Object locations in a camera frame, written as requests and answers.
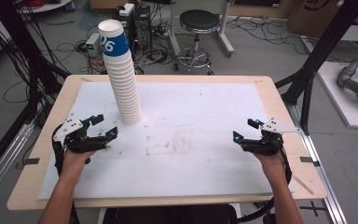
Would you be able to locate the thin wooden stick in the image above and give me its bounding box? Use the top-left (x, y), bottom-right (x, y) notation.
top-left (292, 175), bottom-right (314, 196)

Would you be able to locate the white power strip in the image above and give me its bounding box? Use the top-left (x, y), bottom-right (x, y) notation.
top-left (117, 3), bottom-right (136, 18)

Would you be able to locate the small grey device box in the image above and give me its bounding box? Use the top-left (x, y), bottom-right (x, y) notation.
top-left (85, 32), bottom-right (103, 53)

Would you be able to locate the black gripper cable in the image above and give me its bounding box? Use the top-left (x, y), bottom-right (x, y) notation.
top-left (51, 124), bottom-right (65, 176)
top-left (236, 148), bottom-right (294, 224)

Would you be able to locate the black computer tower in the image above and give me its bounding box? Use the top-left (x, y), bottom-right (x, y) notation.
top-left (132, 4), bottom-right (153, 49)

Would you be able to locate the person's left hand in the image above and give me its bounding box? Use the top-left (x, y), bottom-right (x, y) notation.
top-left (62, 148), bottom-right (98, 175)

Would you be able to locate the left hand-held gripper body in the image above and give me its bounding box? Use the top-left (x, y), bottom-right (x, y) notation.
top-left (52, 113), bottom-right (112, 154)

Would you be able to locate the stack of white paper cups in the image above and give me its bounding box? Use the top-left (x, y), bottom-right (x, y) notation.
top-left (97, 19), bottom-right (144, 126)

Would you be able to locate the white round table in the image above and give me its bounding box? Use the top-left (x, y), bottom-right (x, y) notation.
top-left (14, 0), bottom-right (73, 14)

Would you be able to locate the black metal frame post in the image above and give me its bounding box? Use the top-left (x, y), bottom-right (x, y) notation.
top-left (274, 0), bottom-right (358, 135)

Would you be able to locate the black tape strip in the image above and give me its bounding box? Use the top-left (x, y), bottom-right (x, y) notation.
top-left (299, 156), bottom-right (322, 168)
top-left (23, 157), bottom-right (41, 166)

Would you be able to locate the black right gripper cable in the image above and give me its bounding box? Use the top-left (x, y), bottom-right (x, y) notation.
top-left (236, 148), bottom-right (294, 224)

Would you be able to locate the aluminium rail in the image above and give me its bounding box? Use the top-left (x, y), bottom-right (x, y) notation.
top-left (286, 102), bottom-right (349, 224)
top-left (0, 120), bottom-right (35, 208)

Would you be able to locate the white foam mat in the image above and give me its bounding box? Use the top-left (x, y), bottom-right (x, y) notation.
top-left (37, 81), bottom-right (296, 201)

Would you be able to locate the black tape cross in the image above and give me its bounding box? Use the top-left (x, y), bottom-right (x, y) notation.
top-left (299, 200), bottom-right (327, 217)

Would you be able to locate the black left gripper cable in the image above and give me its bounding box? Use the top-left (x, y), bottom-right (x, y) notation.
top-left (51, 124), bottom-right (65, 176)

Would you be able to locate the black round stool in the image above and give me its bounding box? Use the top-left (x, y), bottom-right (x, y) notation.
top-left (172, 8), bottom-right (222, 77)

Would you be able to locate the white floor board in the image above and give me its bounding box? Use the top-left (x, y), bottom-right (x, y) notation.
top-left (316, 60), bottom-right (358, 131)

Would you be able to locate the person's right hand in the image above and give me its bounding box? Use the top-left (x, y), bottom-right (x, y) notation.
top-left (252, 151), bottom-right (287, 177)

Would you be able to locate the white metal stand frame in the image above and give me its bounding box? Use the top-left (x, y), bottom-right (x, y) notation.
top-left (167, 0), bottom-right (236, 59)

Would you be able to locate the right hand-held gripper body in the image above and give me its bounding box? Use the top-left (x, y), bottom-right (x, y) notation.
top-left (241, 117), bottom-right (301, 157)

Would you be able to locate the brown cardboard box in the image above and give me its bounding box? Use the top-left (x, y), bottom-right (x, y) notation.
top-left (286, 0), bottom-right (358, 39)

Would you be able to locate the person's dark clothing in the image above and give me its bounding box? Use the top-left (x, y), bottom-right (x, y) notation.
top-left (102, 203), bottom-right (241, 224)

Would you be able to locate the black cable bundle post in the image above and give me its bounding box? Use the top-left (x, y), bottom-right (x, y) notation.
top-left (0, 0), bottom-right (71, 127)

